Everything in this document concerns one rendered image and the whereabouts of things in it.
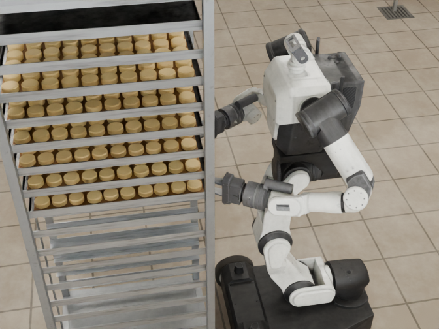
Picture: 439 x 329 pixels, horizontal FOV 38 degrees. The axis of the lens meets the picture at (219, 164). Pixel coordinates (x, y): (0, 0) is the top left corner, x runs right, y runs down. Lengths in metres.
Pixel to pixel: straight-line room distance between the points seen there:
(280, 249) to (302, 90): 0.75
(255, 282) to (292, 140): 1.01
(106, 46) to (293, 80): 0.62
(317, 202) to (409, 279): 1.43
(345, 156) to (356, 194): 0.12
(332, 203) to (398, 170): 2.03
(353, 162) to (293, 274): 0.91
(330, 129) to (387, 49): 3.38
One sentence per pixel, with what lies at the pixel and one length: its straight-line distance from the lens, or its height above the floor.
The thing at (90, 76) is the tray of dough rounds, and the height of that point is 1.51.
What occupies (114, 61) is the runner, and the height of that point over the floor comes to 1.59.
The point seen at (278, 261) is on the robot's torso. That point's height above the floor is 0.55.
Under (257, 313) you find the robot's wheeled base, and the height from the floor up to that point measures 0.19.
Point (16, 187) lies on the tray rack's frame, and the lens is 2.09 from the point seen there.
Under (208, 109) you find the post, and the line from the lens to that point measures 1.94.
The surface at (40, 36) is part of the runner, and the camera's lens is 1.83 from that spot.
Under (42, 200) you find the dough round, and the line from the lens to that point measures 2.23.
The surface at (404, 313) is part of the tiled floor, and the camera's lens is 3.31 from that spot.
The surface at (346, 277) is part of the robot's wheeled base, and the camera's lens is 2.94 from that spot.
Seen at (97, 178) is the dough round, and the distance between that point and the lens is 2.16.
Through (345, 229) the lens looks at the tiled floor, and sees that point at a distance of 3.64.
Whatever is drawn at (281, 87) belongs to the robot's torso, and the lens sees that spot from 2.17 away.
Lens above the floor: 2.50
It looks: 39 degrees down
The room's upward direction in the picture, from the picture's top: straight up
